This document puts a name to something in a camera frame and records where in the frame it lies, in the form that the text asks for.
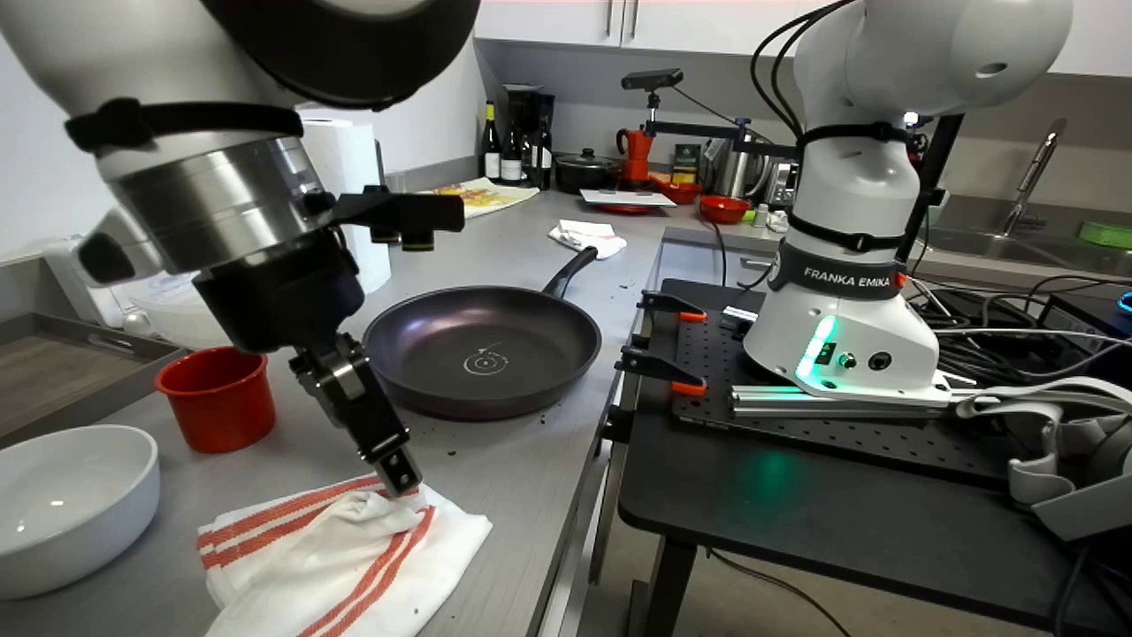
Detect small black appliance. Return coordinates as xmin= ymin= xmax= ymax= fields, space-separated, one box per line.
xmin=551 ymin=149 xmax=623 ymax=194

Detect green sponge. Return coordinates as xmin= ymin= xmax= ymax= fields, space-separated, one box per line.
xmin=1076 ymin=220 xmax=1132 ymax=252

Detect dark wine bottle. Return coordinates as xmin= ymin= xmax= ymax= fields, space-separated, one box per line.
xmin=502 ymin=115 xmax=526 ymax=186
xmin=478 ymin=100 xmax=508 ymax=182

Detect white cable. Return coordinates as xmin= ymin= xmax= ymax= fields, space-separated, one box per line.
xmin=934 ymin=372 xmax=1132 ymax=417

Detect red plastic cup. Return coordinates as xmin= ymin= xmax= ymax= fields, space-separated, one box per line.
xmin=151 ymin=344 xmax=281 ymax=457

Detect black cable bundle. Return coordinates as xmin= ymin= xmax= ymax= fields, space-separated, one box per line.
xmin=906 ymin=267 xmax=1132 ymax=394

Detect grey frying pan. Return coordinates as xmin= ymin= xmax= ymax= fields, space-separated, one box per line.
xmin=359 ymin=244 xmax=604 ymax=425

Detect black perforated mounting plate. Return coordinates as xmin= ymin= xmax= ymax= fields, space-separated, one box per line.
xmin=641 ymin=276 xmax=1042 ymax=481

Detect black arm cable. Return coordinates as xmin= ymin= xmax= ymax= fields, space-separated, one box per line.
xmin=749 ymin=0 xmax=857 ymax=119

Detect steel sink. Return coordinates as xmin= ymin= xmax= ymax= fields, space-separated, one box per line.
xmin=913 ymin=192 xmax=1132 ymax=286

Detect steel faucet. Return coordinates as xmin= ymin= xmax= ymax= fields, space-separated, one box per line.
xmin=995 ymin=115 xmax=1071 ymax=239

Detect grey plastic device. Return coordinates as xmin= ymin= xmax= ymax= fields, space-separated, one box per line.
xmin=1005 ymin=403 xmax=1132 ymax=545

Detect white crumpled tissue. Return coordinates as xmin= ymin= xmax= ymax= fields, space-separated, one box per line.
xmin=546 ymin=214 xmax=629 ymax=260

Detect silver aluminium rail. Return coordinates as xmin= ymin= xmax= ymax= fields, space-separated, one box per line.
xmin=726 ymin=383 xmax=958 ymax=425

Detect steel kettle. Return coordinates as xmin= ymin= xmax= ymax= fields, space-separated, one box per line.
xmin=706 ymin=135 xmax=774 ymax=204

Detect black table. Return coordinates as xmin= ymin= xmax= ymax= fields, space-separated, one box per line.
xmin=611 ymin=276 xmax=1132 ymax=637

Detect black coffee machine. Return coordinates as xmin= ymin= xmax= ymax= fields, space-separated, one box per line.
xmin=502 ymin=80 xmax=559 ymax=192

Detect red pitcher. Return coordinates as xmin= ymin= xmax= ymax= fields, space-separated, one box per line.
xmin=611 ymin=122 xmax=656 ymax=186

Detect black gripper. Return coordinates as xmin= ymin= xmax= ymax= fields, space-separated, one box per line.
xmin=193 ymin=226 xmax=424 ymax=499

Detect white plate with red food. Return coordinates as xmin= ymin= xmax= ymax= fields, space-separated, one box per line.
xmin=577 ymin=182 xmax=681 ymax=220

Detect white wall cabinets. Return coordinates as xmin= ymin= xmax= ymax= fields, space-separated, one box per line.
xmin=470 ymin=0 xmax=1132 ymax=80

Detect yellow patterned cloth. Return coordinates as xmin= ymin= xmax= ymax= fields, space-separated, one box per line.
xmin=452 ymin=178 xmax=542 ymax=224

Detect white red-striped tea towel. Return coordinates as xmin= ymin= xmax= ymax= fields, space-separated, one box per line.
xmin=196 ymin=470 xmax=497 ymax=637

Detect white ceramic bowl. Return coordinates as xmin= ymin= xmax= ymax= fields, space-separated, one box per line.
xmin=0 ymin=421 xmax=162 ymax=602

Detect black orange-tipped clamp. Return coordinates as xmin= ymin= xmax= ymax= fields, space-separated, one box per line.
xmin=634 ymin=286 xmax=713 ymax=329
xmin=611 ymin=340 xmax=714 ymax=403

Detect small red bowl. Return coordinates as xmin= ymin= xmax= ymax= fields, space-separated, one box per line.
xmin=650 ymin=173 xmax=706 ymax=204

